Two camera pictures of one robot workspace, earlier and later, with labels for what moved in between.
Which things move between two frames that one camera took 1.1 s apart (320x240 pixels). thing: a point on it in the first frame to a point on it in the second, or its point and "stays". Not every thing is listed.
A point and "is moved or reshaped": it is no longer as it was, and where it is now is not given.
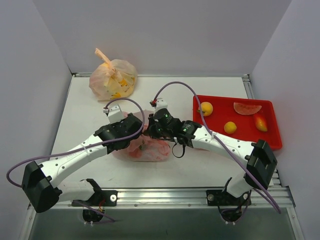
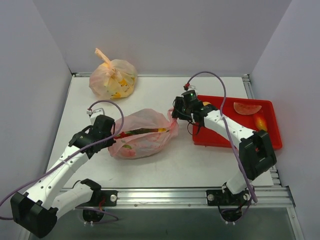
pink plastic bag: x=144 y=148 is moved or reshaped
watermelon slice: x=246 y=109 stays
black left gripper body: x=135 y=122 to x=110 y=135
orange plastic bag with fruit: x=114 y=79 stays
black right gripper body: x=153 y=128 to x=176 y=110
